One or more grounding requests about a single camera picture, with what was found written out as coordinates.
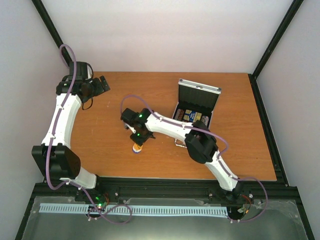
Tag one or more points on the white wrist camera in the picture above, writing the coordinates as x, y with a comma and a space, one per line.
89, 72
128, 127

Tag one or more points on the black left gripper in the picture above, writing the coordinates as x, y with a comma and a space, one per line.
100, 89

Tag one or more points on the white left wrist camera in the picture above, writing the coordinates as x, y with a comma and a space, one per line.
89, 72

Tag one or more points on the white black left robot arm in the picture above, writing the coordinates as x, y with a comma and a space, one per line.
54, 157

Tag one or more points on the blue playing card deck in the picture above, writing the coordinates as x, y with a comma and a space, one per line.
191, 116

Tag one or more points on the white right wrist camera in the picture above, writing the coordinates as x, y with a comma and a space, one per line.
128, 127

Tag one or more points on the blue dealer button stack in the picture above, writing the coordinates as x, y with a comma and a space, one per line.
137, 148

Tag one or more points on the light blue cable duct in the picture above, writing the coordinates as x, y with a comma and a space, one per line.
136, 210

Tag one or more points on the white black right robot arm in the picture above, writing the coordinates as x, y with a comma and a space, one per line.
201, 144

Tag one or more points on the aluminium poker case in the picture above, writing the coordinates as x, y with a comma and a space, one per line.
197, 97

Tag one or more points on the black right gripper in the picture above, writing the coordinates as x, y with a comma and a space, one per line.
139, 140

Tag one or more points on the grey poker chip stack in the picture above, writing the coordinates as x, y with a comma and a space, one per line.
206, 120

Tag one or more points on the brown poker chip stack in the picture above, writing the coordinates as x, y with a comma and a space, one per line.
179, 114

